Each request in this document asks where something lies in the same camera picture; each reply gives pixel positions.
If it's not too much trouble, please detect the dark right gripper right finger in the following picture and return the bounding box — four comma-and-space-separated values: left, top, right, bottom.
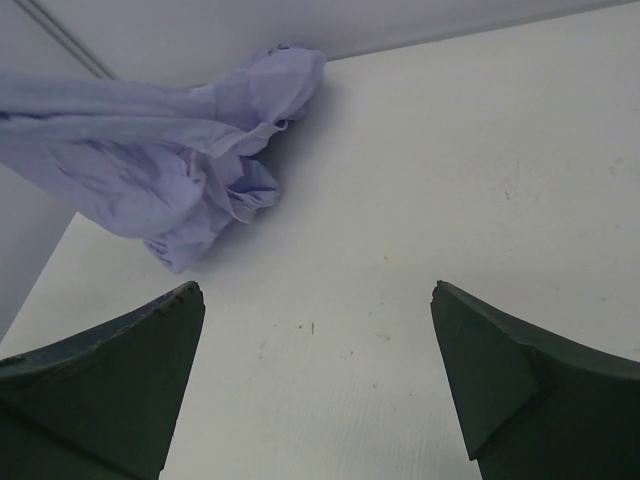
431, 281, 639, 479

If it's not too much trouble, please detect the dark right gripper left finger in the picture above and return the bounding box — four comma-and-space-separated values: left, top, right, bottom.
1, 282, 205, 479

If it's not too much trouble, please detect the lilac zip-up jacket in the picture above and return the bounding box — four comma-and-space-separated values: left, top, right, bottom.
1, 45, 326, 273

